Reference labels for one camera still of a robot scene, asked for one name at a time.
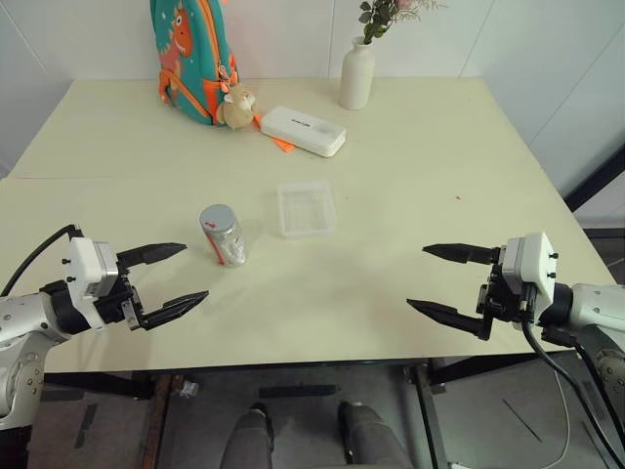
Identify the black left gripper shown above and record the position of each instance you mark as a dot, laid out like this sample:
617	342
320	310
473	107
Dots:
119	305

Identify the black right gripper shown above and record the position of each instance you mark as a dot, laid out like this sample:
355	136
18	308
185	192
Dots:
500	300

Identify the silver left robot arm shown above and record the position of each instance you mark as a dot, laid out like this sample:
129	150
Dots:
19	312

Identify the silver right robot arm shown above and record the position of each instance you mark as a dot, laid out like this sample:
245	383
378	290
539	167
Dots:
595	303

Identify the clear plastic jar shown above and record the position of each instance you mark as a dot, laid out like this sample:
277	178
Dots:
230	250

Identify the grey lid of clear jar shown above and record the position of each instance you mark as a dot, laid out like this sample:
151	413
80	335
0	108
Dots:
217	216

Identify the clear plastic container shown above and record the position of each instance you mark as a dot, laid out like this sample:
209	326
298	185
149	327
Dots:
305	210

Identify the thin black floor stick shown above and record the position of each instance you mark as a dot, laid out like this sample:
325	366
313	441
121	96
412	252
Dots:
522	421

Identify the dark grey rounded shape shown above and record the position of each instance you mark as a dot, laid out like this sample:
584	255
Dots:
366	435
251	435

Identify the orange flat item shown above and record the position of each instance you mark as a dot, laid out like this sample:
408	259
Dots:
283	145

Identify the beige plush toy pendant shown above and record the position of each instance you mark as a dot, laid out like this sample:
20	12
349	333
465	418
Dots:
237	105

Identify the white pencil case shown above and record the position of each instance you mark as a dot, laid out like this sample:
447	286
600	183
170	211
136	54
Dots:
303	129

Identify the teal dinosaur backpack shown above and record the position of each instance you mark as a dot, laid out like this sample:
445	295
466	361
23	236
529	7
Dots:
190	58

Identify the white ceramic vase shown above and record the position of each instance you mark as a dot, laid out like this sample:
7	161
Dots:
356	78

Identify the pink flowers with green leaves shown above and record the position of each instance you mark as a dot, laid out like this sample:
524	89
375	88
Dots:
376	24

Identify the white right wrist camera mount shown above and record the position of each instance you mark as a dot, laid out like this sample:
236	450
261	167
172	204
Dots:
532	259

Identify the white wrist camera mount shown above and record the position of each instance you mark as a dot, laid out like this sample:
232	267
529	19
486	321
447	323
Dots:
80	264
532	259

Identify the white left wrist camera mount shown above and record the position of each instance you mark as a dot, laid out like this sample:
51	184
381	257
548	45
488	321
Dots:
80	264

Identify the black door frame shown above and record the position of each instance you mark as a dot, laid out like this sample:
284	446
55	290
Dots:
600	181

